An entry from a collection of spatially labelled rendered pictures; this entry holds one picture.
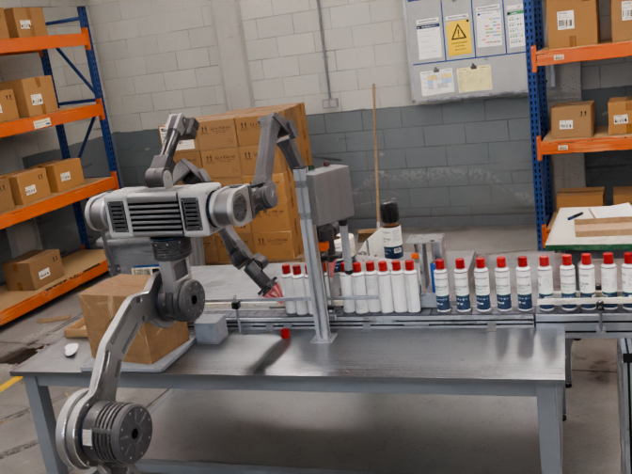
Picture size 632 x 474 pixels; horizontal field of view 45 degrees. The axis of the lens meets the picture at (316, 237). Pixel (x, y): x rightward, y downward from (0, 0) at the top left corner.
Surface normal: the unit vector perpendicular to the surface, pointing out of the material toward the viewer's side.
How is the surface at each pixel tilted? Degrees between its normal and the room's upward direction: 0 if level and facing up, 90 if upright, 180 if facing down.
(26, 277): 90
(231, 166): 90
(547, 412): 90
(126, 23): 90
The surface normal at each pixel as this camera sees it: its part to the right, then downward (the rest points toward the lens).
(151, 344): 0.88, 0.00
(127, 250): -0.06, 0.32
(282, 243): -0.29, 0.28
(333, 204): 0.61, 0.12
